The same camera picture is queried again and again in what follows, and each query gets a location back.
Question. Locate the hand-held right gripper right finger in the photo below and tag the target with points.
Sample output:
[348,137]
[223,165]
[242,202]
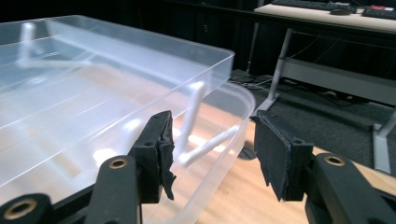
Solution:
[277,155]

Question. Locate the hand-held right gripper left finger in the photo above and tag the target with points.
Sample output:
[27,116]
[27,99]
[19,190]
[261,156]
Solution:
[152,161]

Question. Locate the clear plastic storage box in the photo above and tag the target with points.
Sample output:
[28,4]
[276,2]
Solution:
[77,93]

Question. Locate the white metal desk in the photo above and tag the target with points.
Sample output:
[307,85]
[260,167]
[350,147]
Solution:
[327,77]

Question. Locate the black keyboard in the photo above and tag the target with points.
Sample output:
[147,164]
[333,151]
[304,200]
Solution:
[308,4]
[378,14]

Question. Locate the black computer mouse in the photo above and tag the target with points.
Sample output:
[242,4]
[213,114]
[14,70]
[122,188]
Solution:
[340,11]

